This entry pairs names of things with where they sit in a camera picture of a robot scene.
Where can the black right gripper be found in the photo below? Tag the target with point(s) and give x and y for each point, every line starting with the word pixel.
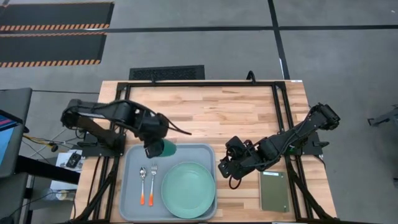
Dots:
pixel 245 161

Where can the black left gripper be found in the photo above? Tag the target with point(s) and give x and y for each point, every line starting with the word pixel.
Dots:
pixel 152 126

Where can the dark green plastic cup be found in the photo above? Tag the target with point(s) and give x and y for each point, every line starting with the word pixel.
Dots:
pixel 170 148

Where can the light green plastic plate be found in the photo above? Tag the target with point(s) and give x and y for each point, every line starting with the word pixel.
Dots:
pixel 188 189

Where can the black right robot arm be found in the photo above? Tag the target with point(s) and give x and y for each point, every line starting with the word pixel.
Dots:
pixel 298 132

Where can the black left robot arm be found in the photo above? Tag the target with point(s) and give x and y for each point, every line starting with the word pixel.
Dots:
pixel 102 115

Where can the gray plastic tray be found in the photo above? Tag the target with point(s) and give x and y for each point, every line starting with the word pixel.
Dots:
pixel 130 186

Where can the black floor vent grille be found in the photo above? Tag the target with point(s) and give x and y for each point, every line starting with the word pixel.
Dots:
pixel 166 73

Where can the small black device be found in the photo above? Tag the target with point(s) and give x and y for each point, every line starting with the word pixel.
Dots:
pixel 73 159

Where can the white paper sheet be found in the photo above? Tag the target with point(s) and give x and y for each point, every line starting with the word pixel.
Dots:
pixel 62 161

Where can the black desk bar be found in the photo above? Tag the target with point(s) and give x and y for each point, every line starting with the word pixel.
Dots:
pixel 46 169

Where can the black hazard striped mat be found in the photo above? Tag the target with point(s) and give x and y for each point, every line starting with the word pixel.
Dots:
pixel 49 46
pixel 56 14

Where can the computer screen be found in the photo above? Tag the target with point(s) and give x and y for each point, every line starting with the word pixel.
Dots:
pixel 6 143

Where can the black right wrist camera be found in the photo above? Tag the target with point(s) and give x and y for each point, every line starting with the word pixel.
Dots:
pixel 235 145

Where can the black aluminium table frame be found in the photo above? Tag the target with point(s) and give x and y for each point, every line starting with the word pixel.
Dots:
pixel 202 84

